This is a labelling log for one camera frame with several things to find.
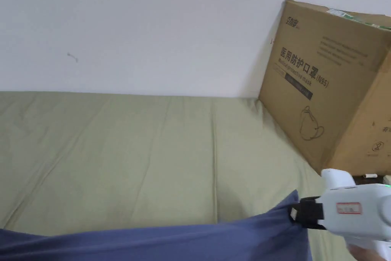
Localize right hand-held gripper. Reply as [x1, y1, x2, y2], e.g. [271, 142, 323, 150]
[289, 168, 391, 251]

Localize dark blue shirt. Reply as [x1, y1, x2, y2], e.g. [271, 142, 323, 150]
[0, 189, 327, 261]

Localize person's right hand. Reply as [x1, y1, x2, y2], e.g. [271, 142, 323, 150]
[346, 241, 386, 261]

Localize brown cardboard carton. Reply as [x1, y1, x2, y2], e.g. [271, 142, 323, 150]
[258, 0, 391, 177]

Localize bed with pale green sheet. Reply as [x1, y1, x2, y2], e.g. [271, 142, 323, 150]
[0, 91, 356, 261]

